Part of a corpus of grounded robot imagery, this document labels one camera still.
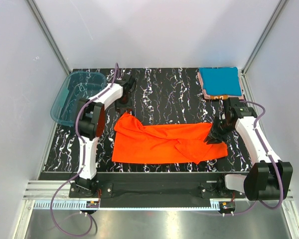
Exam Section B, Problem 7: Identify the folded pink patterned t-shirt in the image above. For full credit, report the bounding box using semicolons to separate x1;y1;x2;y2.
197;72;245;100

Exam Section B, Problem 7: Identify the folded blue t-shirt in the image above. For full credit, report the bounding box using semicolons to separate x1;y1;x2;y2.
199;67;242;97

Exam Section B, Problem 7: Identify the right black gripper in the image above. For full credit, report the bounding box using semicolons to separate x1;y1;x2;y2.
203;117;235;145

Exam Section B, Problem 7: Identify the teal transparent plastic bin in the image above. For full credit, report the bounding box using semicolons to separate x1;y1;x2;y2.
50;71;106;126

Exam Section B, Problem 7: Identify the left aluminium frame post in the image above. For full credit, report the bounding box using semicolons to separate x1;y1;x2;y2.
25;0;72;75

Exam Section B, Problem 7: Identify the purple cable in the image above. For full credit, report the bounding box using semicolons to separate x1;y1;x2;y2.
49;62;120;236
239;99;285;211

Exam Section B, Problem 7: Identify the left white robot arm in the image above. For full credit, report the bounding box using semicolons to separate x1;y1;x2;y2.
70;74;136;197

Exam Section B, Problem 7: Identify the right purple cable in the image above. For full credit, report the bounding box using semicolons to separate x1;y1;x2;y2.
239;99;285;211

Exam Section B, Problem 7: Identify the right small connector board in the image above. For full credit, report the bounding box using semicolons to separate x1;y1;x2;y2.
220;201;236;211

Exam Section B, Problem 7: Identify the orange t-shirt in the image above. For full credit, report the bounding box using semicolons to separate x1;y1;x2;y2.
112;113;228;164

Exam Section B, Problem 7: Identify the right aluminium frame post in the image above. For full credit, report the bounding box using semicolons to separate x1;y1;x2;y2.
241;0;289;75

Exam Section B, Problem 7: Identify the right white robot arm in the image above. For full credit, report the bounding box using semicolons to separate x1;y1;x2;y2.
204;97;293;204

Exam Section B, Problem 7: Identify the small connector board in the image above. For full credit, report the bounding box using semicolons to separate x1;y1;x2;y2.
220;201;236;211
86;201;100;209

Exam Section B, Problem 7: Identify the aluminium frame post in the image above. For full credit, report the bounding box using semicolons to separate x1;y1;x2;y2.
25;0;72;75
241;0;289;75

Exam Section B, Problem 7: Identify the front aluminium rail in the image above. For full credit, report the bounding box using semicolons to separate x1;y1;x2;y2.
22;180;296;212

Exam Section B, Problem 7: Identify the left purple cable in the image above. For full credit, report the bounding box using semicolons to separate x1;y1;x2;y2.
49;62;120;236

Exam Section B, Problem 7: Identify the left small connector board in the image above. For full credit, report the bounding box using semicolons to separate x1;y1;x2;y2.
86;201;100;209

